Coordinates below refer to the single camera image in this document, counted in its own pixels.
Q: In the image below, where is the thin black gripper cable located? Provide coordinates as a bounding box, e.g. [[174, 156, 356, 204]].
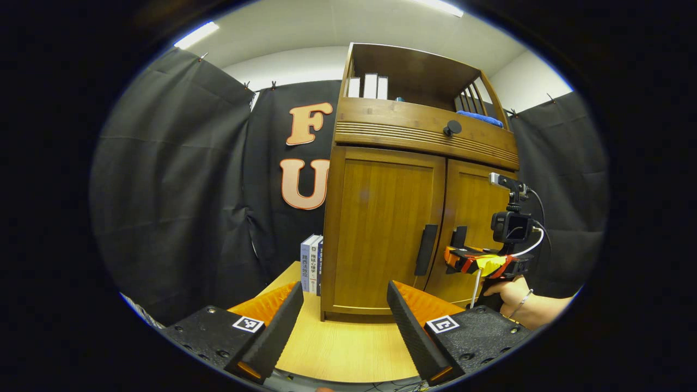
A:
[[527, 188, 552, 252]]

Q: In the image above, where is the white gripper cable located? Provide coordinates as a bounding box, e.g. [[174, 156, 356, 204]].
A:
[[471, 226, 545, 309]]

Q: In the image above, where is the blue folded cloth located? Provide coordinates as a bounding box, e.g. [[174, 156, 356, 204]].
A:
[[456, 111, 504, 128]]

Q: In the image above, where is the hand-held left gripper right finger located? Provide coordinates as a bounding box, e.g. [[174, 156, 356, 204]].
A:
[[386, 280, 537, 387]]

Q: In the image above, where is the wooden cabinet drawer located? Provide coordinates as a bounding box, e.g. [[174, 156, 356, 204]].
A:
[[334, 98, 521, 171]]

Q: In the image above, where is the thin silver bracelet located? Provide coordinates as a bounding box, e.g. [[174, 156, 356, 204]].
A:
[[506, 289, 534, 321]]

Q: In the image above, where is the ceiling light panel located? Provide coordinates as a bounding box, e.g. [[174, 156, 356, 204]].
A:
[[414, 0, 464, 18]]

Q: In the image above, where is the black backdrop cloth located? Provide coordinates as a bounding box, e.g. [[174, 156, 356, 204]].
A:
[[90, 48, 609, 327]]

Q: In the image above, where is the ceiling light tube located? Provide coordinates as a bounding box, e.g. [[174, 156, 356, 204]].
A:
[[173, 21, 220, 50]]

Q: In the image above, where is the wooden shoe cabinet door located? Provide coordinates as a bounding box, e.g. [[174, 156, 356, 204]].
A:
[[425, 159, 518, 307], [327, 146, 448, 316]]

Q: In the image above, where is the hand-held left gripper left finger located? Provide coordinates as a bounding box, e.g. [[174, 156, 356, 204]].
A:
[[161, 280, 304, 384]]

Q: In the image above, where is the wooden double-door shoe cabinet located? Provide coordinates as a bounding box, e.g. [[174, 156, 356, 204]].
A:
[[320, 42, 521, 323]]

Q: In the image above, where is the white grey paperback book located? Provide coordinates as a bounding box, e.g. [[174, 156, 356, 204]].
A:
[[310, 237, 323, 295]]

